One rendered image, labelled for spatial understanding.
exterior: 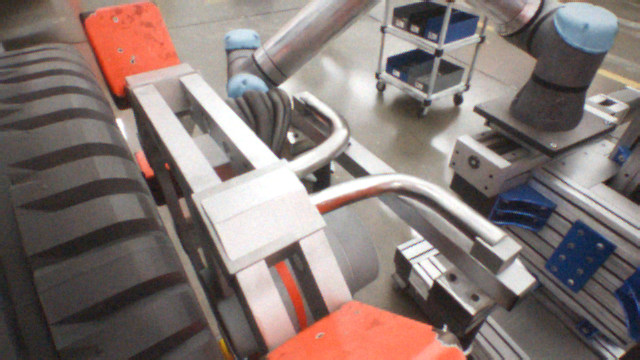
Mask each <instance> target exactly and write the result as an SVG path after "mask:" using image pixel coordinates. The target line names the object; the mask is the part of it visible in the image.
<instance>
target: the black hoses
mask: <svg viewBox="0 0 640 360"><path fill-rule="evenodd" d="M224 103H225V104H226V105H227V106H228V107H229V108H230V109H231V110H232V111H233V112H234V113H235V114H236V115H237V117H238V118H239V119H240V120H241V121H243V122H244V123H245V124H246V125H247V126H248V127H249V128H250V129H251V130H252V131H253V132H254V133H255V134H256V136H257V137H258V138H259V139H260V141H261V142H262V143H263V144H264V145H265V146H266V147H267V148H268V149H269V150H270V151H272V152H273V153H274V155H275V156H276V157H277V158H278V159H279V160H281V159H284V158H283V157H282V156H280V155H281V153H282V151H283V148H284V145H285V142H286V139H287V133H288V129H289V127H290V122H291V116H292V103H291V100H290V98H289V96H288V95H287V93H286V92H285V91H284V90H283V89H282V88H280V87H276V88H274V89H273V90H268V91H267V92H266V93H264V92H262V91H256V92H255V91H254V90H246V91H244V92H243V95H242V97H238V98H236V100H235V99H233V98H231V97H228V98H225V99H224Z"/></svg>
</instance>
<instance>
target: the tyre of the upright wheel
mask: <svg viewBox="0 0 640 360"><path fill-rule="evenodd" d="M0 360H225V358H224V356H223V355H222V353H221V350H220V348H219V346H218V344H217V341H216V337H215V335H214V332H213V330H212V328H211V326H210V324H209V321H208V320H207V318H206V316H205V313H204V311H203V309H202V307H201V305H200V302H199V300H198V298H197V296H196V293H195V291H194V289H193V288H192V285H191V283H190V281H189V277H188V274H187V272H186V270H185V268H184V265H183V263H182V261H181V259H180V258H179V255H178V253H177V251H176V249H175V247H174V244H173V242H172V240H171V238H170V235H169V233H168V231H167V230H166V228H165V225H164V223H163V221H162V219H161V217H160V214H159V212H158V208H157V206H156V203H155V201H154V200H153V198H152V195H151V193H150V191H149V189H148V187H147V184H146V182H145V180H144V178H143V176H142V173H141V171H140V170H139V168H138V166H137V164H136V161H135V159H134V157H133V155H132V153H131V150H130V148H129V146H128V144H127V142H126V140H125V138H124V136H123V134H122V132H121V130H120V127H119V125H118V123H117V121H116V119H115V117H114V114H113V108H112V106H111V104H110V102H109V100H108V98H106V96H105V94H104V92H103V90H102V88H101V86H100V84H99V82H98V80H97V78H96V76H95V73H94V71H93V70H92V68H91V66H90V64H89V62H88V60H87V58H86V57H85V56H84V55H83V54H82V53H81V52H80V51H78V50H77V49H75V48H74V47H73V46H70V45H68V44H65V43H59V42H47V43H42V44H37V45H31V46H26V47H21V48H16V49H11V50H8V51H5V52H2V53H1V54H0Z"/></svg>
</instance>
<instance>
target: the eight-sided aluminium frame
mask: <svg viewBox="0 0 640 360"><path fill-rule="evenodd" d="M125 81H126V85H127V86H124V91H125V93H126V95H127V98H128V100H129V103H130V105H131V107H132V109H133V113H134V117H135V122H136V126H137V130H138V131H136V135H137V138H138V140H139V142H140V145H141V148H142V151H143V153H144V155H145V157H146V159H147V162H148V164H149V166H150V168H151V169H152V170H153V171H154V174H155V176H156V179H157V181H158V186H159V189H160V191H161V194H162V196H163V199H164V201H165V203H166V205H167V208H168V210H169V213H170V215H171V218H172V220H173V224H172V225H173V228H174V229H175V231H176V234H177V236H178V238H179V241H180V243H181V245H182V248H183V250H184V251H185V253H186V255H188V257H189V258H190V260H191V265H192V267H193V269H194V272H195V274H196V276H197V278H198V281H199V283H200V285H201V287H202V289H203V291H204V293H205V295H206V298H207V300H208V302H209V305H210V307H211V309H212V311H213V314H214V316H215V318H216V320H217V328H218V330H219V333H220V335H221V337H222V339H223V341H224V343H225V346H226V348H227V350H228V352H229V353H231V354H232V355H233V357H234V360H238V358H237V357H236V355H235V354H234V352H233V350H232V348H231V347H230V345H229V343H228V340H227V338H226V336H225V334H224V332H223V330H222V328H221V326H220V324H219V321H218V318H217V316H216V314H215V311H214V309H213V307H212V305H211V302H210V300H209V298H208V295H207V293H206V291H205V288H204V287H203V284H202V282H201V279H200V276H199V272H200V271H201V270H202V269H204V268H205V265H204V263H203V261H202V259H201V257H200V255H199V253H198V251H197V249H199V248H201V245H200V243H199V240H198V237H197V234H196V231H195V226H194V223H193V220H192V218H191V216H189V217H187V218H185V216H184V213H183V210H182V208H181V205H180V202H179V200H178V198H177V195H176V192H175V189H174V187H173V184H172V181H171V178H170V176H169V173H168V171H167V168H166V166H165V164H166V163H167V165H168V167H169V168H170V170H171V172H172V173H173V174H174V176H175V178H176V180H177V182H178V183H179V185H180V187H181V189H182V190H183V192H184V194H185V196H186V197H187V199H188V200H189V202H190V204H191V205H192V207H193V209H194V212H195V217H196V221H197V224H198V226H199V228H200V229H201V231H202V233H203V235H204V237H205V239H206V241H207V243H208V245H209V247H210V249H211V251H212V253H213V255H214V256H215V258H216V261H217V263H218V265H219V267H220V269H221V271H222V273H223V277H224V279H225V281H226V283H227V284H228V286H229V287H233V289H234V292H235V294H236V296H237V299H238V301H239V303H240V305H241V308H242V310H243V312H244V314H245V316H246V318H247V320H248V323H249V327H250V329H251V332H252V334H253V336H254V338H255V341H256V343H257V345H258V348H259V350H258V351H257V352H258V354H259V356H260V358H261V357H262V356H264V355H266V354H267V353H269V352H270V351H273V350H275V349H277V348H278V347H279V346H280V345H282V344H283V343H285V342H287V341H288V340H290V339H291V338H293V337H294V336H296V333H295V330H294V328H293V326H292V324H291V321H290V319H289V317H288V314H287V312H286V311H285V308H284V306H283V304H282V302H281V301H282V299H281V297H280V295H279V292H278V290H277V288H276V286H275V283H274V281H273V279H272V277H271V275H270V273H269V270H268V269H269V268H271V267H272V266H274V265H276V264H278V263H280V262H282V261H284V260H285V259H288V261H289V264H290V266H291V268H292V271H293V273H294V275H295V277H296V279H297V281H298V283H299V286H300V288H301V290H302V293H303V295H304V297H305V300H306V302H307V304H308V307H309V309H310V312H311V315H312V317H313V319H314V322H317V321H319V320H320V319H322V318H323V317H325V316H326V315H328V314H330V313H331V312H334V311H336V310H337V309H339V307H341V306H343V305H344V304H346V303H347V302H349V301H353V299H352V297H351V295H350V292H349V290H348V288H347V285H346V283H345V281H344V278H343V277H342V275H341V272H340V270H339V268H338V265H337V263H336V258H335V256H334V254H333V251H332V249H331V247H330V245H329V243H328V241H327V238H326V236H325V234H324V229H325V227H326V222H325V221H324V219H322V217H321V215H320V214H319V212H318V211H317V209H316V207H315V206H314V204H313V203H312V199H311V198H310V196H308V194H307V191H306V189H305V187H304V185H303V184H302V183H301V182H300V181H299V180H298V178H297V176H296V175H295V174H294V173H293V171H292V169H291V168H290V166H289V163H288V161H287V160H286V159H281V160H279V159H278V158H277V157H276V156H275V155H274V153H273V152H272V151H270V150H269V149H268V148H267V147H266V146H265V145H264V144H263V143H262V142H261V141H260V139H259V138H258V137H257V136H256V134H255V133H254V132H253V131H252V130H251V129H250V128H249V127H248V126H247V125H246V124H245V123H244V122H243V121H241V120H240V119H239V118H238V117H237V115H236V114H235V113H234V112H233V111H232V110H231V109H230V108H229V107H228V106H227V105H226V104H225V103H224V101H223V100H222V99H221V98H220V97H219V95H218V94H217V93H216V92H215V91H214V90H213V89H212V88H211V87H210V86H209V85H207V84H206V83H205V82H204V81H203V80H202V77H201V74H200V71H199V70H193V69H192V68H191V67H190V66H189V65H188V64H187V63H183V64H180V65H176V66H171V67H167V68H163V69H159V70H154V71H150V72H147V73H143V74H138V75H130V76H126V77H125ZM195 123H196V125H197V126H198V127H199V129H200V130H201V131H202V133H203V134H204V135H205V134H209V135H210V137H211V138H212V139H213V140H214V142H215V143H216V144H217V146H218V147H220V148H221V150H222V151H223V152H224V153H225V155H226V156H227V157H228V159H229V160H230V162H231V165H232V172H233V174H235V175H236V177H234V178H232V179H230V180H227V181H225V182H222V181H221V179H220V178H219V177H218V175H217V174H216V173H215V172H214V170H213V169H212V168H211V166H210V165H209V163H208V162H207V161H206V159H205V158H204V156H203V155H202V153H201V152H200V151H199V149H198V148H197V146H196V145H195V143H194V142H193V140H192V137H193V129H194V126H195Z"/></svg>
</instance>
